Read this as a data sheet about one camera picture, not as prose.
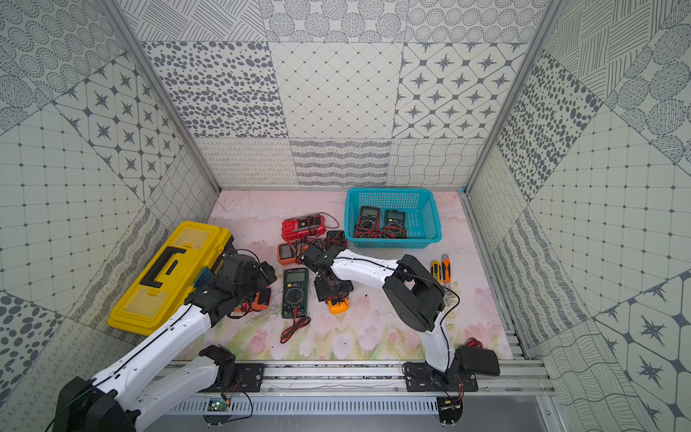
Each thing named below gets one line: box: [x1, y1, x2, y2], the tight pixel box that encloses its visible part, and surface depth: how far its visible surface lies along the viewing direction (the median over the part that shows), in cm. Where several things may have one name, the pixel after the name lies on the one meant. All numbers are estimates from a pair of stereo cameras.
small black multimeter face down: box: [323, 230, 348, 251], surface depth 103 cm
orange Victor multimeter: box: [277, 243, 297, 266], surface depth 97 cm
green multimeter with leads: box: [380, 209, 408, 239], surface depth 106 cm
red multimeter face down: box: [281, 214, 326, 242], surface depth 105 cm
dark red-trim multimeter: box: [354, 206, 382, 239], surface depth 106 cm
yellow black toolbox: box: [107, 220, 234, 337], surface depth 77 cm
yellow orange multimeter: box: [327, 297, 350, 315], surface depth 86 cm
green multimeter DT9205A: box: [281, 267, 309, 319], surface depth 90 cm
